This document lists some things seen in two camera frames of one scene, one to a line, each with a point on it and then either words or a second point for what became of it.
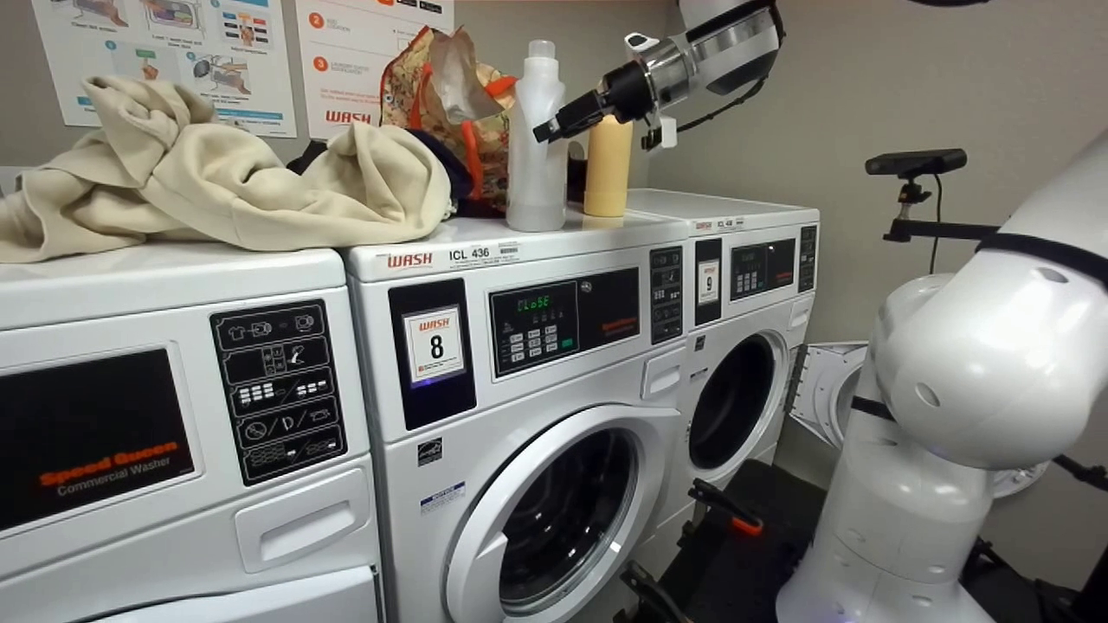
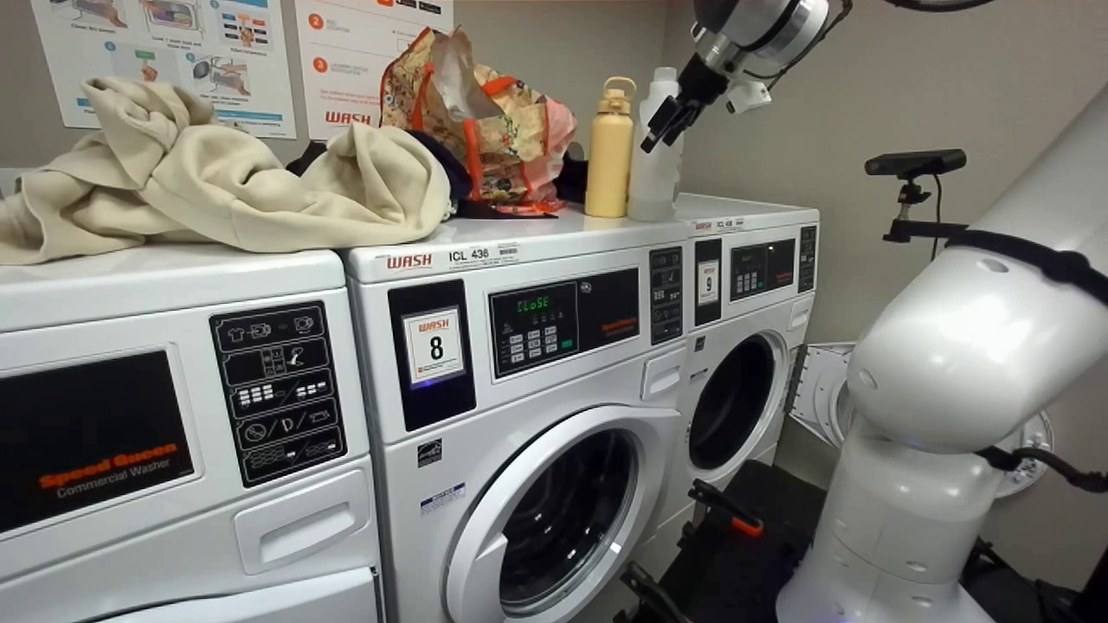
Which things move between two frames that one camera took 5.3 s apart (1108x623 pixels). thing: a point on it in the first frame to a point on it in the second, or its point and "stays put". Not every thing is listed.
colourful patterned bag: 439,84 stays put
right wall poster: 353,50 stays put
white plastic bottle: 538,172 to 656,179
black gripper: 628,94 to 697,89
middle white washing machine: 527,412 stays put
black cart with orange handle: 735,555 stays put
